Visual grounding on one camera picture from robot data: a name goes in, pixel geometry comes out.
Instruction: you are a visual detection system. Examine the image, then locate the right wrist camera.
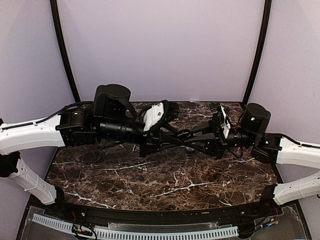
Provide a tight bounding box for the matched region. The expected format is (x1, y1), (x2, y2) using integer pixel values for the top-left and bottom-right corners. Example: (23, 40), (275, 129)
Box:
(209, 102), (231, 138)

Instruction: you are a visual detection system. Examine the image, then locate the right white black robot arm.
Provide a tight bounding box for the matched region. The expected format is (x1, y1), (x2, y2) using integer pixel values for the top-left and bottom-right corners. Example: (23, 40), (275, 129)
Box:
(182, 103), (320, 169)

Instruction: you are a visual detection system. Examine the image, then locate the black frame post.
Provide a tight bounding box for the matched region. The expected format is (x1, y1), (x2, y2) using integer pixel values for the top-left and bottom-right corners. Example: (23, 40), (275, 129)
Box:
(49, 0), (81, 102)
(241, 0), (272, 109)

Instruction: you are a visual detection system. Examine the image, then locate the left black frame post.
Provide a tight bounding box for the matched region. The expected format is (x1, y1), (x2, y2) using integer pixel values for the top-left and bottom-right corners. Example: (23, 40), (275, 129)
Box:
(49, 0), (81, 102)

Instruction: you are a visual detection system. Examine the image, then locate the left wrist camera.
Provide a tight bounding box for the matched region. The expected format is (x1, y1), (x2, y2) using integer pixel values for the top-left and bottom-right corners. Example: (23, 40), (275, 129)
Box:
(138, 100), (180, 133)

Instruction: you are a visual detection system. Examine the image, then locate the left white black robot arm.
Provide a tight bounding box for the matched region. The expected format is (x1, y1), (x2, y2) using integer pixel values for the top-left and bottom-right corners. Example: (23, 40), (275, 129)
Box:
(0, 84), (191, 218)

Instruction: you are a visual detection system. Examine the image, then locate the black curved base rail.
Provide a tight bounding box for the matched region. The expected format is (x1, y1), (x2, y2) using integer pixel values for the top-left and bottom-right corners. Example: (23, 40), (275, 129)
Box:
(29, 194), (283, 226)

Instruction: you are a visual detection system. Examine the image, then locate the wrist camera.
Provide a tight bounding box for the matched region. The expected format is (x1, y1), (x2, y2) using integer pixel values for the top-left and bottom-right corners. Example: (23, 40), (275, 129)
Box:
(209, 102), (231, 138)
(138, 100), (180, 133)

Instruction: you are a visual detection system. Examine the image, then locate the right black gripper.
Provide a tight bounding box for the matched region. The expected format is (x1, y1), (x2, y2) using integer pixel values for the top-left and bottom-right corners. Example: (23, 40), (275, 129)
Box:
(182, 118), (258, 160)

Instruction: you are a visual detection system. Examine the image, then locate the right black frame post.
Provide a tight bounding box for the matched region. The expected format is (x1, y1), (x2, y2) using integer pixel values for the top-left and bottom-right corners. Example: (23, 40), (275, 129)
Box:
(241, 0), (272, 109)

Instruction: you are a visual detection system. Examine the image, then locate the black earbud charging case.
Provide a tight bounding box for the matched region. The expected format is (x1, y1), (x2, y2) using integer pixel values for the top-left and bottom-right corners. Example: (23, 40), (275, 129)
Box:
(174, 129), (194, 142)

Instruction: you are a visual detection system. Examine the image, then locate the white slotted cable duct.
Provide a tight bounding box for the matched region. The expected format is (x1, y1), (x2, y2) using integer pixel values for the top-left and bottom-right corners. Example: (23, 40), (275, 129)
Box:
(31, 213), (239, 240)

